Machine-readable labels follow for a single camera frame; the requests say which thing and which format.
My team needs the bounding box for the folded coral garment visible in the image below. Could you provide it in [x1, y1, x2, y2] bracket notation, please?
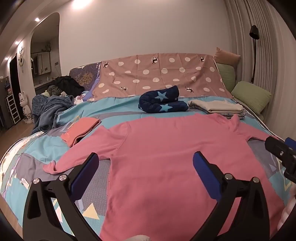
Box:
[60, 117, 102, 148]

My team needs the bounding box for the pink long-sleeve shirt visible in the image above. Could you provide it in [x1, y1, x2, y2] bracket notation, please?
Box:
[43, 113, 285, 241]

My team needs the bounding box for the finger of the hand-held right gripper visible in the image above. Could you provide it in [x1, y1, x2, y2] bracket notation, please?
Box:
[265, 136, 296, 183]
[285, 137, 296, 151]

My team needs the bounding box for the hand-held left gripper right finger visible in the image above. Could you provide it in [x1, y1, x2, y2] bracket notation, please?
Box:
[193, 151, 271, 241]

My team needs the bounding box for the small green pillow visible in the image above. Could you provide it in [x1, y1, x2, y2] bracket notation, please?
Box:
[216, 62, 236, 92]

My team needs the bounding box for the blue-grey blanket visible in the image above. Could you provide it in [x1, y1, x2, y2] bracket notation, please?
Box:
[32, 94, 74, 132]

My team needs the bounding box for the large green pillow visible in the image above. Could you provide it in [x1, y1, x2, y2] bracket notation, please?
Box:
[231, 81, 272, 115]

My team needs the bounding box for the black clothes pile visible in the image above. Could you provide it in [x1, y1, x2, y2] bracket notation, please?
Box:
[50, 76, 85, 96]

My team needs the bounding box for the black floor lamp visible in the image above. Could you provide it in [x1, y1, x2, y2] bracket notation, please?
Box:
[249, 25, 259, 84]

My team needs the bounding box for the hanging green plant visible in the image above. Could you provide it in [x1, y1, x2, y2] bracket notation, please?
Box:
[40, 41, 53, 53]

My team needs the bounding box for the dark cabinet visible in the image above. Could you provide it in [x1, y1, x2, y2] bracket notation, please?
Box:
[0, 76, 12, 129]

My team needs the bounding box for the teal patterned bed cover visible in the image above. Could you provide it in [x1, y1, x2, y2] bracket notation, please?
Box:
[0, 95, 296, 241]

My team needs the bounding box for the olive green garment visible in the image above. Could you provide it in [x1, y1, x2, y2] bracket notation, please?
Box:
[47, 85, 62, 96]

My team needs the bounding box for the beige curtain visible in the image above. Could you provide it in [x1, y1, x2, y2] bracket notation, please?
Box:
[223, 0, 296, 139]

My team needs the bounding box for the wall mirror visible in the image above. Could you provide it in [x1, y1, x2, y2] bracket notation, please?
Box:
[31, 51, 52, 76]

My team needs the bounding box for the dark blue patterned headboard cushion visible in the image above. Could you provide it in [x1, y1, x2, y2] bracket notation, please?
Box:
[69, 61, 102, 93]

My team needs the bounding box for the pink polka-dot blanket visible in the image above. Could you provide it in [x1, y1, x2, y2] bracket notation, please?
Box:
[92, 53, 234, 102]

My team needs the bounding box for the floral white cloth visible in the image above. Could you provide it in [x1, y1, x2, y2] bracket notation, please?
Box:
[73, 91, 89, 104]

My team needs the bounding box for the person's right hand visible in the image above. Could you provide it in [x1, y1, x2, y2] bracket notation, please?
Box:
[277, 200, 295, 232]

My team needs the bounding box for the white wall decoration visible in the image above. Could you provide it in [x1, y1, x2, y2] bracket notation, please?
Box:
[18, 46, 25, 73]

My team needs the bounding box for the white cat figurine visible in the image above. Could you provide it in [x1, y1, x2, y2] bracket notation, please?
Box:
[19, 91, 34, 122]

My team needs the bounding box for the navy star-print garment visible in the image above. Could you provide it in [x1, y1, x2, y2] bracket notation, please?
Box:
[138, 85, 189, 114]

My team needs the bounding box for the folded beige garment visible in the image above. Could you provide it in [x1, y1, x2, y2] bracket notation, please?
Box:
[187, 98, 244, 114]

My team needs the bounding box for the tan pillow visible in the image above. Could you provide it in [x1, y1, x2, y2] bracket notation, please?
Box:
[214, 47, 241, 66]

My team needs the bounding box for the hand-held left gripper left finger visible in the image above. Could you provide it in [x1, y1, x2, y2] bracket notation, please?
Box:
[22, 152, 102, 241]

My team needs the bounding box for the white shelf rack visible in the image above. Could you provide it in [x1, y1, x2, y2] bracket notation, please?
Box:
[5, 95, 22, 124]

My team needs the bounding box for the folded grey patterned garment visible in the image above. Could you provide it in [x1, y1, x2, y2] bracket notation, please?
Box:
[190, 105, 247, 120]

